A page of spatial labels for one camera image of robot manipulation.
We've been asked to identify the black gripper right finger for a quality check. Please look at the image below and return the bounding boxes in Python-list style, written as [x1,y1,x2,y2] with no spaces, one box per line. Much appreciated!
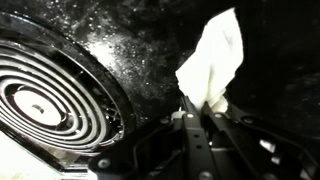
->
[203,102,320,180]

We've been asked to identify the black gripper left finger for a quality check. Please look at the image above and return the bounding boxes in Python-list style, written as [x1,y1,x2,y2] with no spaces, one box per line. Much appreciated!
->
[87,96,219,180]

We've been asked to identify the white paper napkin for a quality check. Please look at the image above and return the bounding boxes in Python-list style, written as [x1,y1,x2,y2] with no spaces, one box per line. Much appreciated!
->
[174,7,245,114]

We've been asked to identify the black electric stove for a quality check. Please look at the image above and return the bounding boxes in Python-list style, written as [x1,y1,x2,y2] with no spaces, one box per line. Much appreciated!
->
[0,0,320,180]

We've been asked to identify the small black coil burner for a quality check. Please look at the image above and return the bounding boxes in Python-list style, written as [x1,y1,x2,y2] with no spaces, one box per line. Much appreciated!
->
[0,11,138,158]

